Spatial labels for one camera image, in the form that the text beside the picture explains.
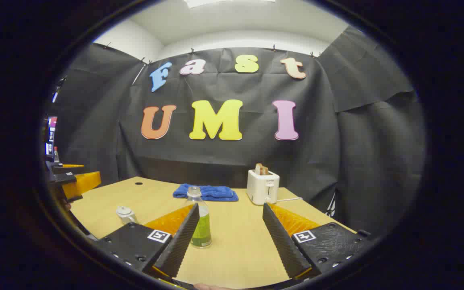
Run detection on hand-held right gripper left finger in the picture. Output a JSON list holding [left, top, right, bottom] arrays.
[[94, 203, 200, 290]]

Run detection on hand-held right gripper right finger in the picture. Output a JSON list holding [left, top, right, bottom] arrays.
[[262, 203, 372, 283]]

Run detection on bright display screen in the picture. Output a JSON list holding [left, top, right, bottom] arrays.
[[46, 116, 58, 157]]

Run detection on white toaster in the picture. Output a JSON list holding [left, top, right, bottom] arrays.
[[246, 169, 280, 205]]

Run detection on ceiling light panel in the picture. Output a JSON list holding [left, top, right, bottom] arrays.
[[184, 0, 276, 9]]

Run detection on green label water bottle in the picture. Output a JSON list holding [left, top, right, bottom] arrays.
[[186, 186, 212, 249]]

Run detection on black backdrop cloth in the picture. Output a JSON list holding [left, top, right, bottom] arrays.
[[51, 26, 426, 238]]

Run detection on blue folded towel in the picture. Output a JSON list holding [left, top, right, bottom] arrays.
[[173, 184, 239, 202]]

